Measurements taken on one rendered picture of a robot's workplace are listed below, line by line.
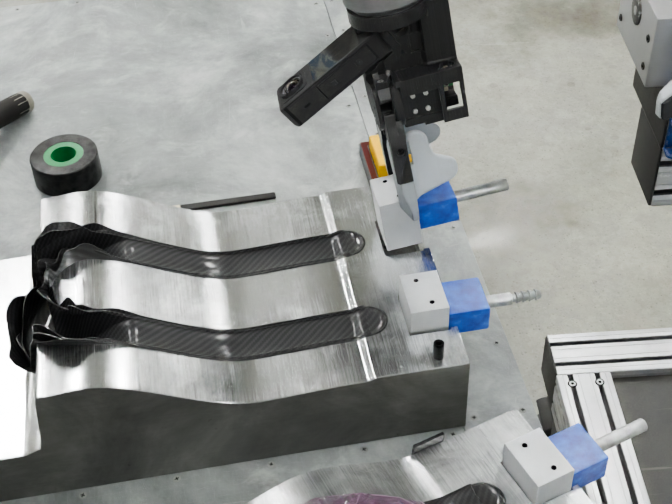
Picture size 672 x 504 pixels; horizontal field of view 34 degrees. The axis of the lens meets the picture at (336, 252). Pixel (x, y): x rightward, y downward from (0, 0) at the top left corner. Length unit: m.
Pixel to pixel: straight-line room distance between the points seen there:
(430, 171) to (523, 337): 1.23
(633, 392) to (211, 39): 0.89
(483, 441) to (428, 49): 0.35
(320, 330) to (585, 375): 0.91
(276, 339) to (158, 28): 0.71
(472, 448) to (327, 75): 0.35
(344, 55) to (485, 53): 2.04
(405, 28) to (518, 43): 2.08
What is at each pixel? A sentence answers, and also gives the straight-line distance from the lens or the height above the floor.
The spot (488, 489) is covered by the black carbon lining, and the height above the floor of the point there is 0.85.
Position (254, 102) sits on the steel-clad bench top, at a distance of 1.45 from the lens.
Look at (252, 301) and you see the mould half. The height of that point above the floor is 0.88.
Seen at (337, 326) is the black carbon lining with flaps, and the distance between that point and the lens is 1.03.
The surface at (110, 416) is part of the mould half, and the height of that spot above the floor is 0.89.
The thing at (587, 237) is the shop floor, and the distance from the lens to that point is 2.46.
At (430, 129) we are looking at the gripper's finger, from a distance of 1.09.
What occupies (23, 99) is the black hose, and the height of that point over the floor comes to 0.83.
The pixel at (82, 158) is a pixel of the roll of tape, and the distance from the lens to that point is 1.34.
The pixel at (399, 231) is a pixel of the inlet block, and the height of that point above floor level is 0.92.
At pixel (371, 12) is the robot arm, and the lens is 0.95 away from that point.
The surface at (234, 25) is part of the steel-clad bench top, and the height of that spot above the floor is 0.80.
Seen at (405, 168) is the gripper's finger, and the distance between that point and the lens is 1.01.
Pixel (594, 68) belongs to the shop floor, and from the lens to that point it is 2.99.
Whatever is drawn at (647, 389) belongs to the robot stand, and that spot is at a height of 0.21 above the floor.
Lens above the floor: 1.64
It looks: 43 degrees down
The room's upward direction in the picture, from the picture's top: 3 degrees counter-clockwise
